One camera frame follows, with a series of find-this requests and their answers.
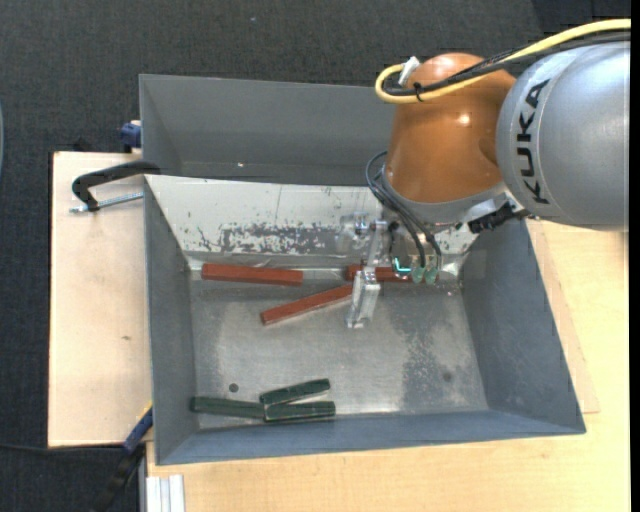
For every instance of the dark green flat block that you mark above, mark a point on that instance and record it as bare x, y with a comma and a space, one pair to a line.
300, 411
225, 406
295, 390

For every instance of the red-brown flat block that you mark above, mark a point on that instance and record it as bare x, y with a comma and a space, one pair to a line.
305, 305
252, 274
387, 274

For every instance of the grey metal bin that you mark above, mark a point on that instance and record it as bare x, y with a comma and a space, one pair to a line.
320, 360

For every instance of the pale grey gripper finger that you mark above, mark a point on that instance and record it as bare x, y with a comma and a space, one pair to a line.
356, 305
372, 300

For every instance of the black cylinder on white bracket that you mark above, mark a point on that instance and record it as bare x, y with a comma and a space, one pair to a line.
492, 217

